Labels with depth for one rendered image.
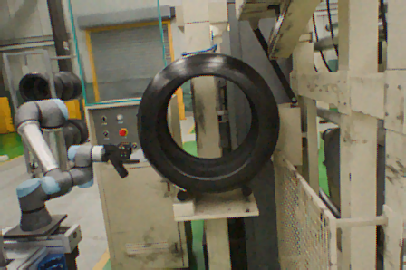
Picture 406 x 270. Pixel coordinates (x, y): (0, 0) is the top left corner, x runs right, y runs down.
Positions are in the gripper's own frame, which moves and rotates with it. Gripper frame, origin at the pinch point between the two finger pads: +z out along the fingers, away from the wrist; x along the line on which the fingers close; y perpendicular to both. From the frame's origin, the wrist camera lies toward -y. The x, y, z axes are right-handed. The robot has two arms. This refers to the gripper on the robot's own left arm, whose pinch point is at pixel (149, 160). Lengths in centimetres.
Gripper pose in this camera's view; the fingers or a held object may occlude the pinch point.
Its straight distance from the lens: 148.5
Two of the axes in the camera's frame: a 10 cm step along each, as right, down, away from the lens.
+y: 0.3, -9.8, -2.0
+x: 0.3, -2.0, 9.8
